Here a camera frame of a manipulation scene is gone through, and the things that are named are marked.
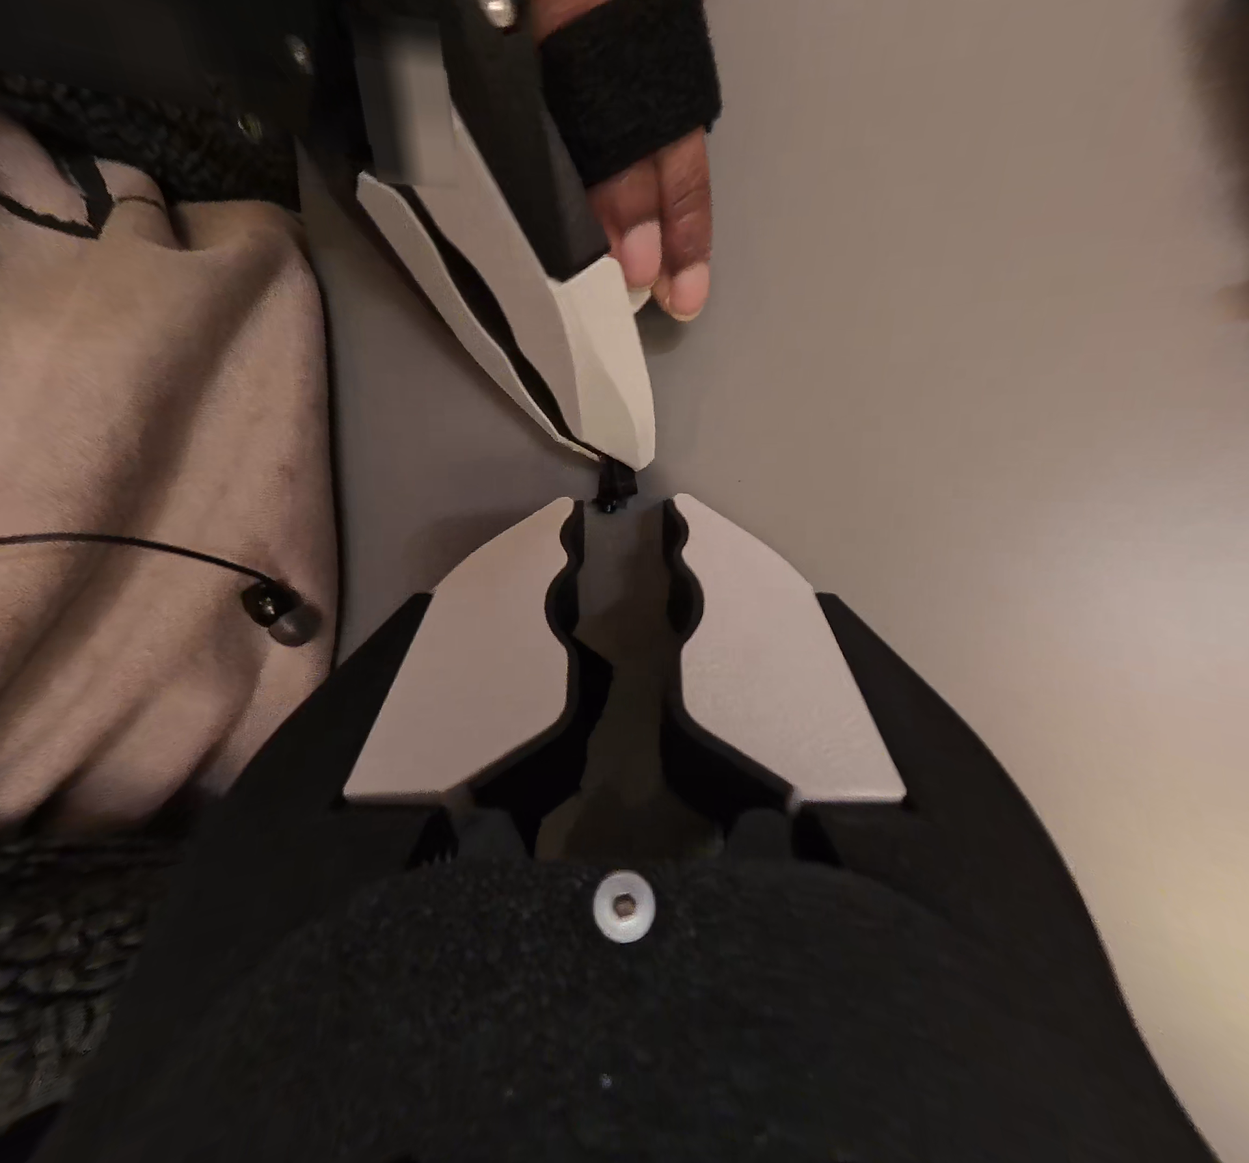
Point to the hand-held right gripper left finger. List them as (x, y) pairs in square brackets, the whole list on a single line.
[(469, 674)]

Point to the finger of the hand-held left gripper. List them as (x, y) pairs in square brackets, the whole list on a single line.
[(606, 355), (401, 128)]

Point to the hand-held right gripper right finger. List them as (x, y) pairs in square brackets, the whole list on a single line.
[(779, 674)]

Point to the beige hoodie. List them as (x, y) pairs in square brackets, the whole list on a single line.
[(147, 402)]

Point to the person's left hand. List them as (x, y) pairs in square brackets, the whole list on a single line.
[(672, 235)]

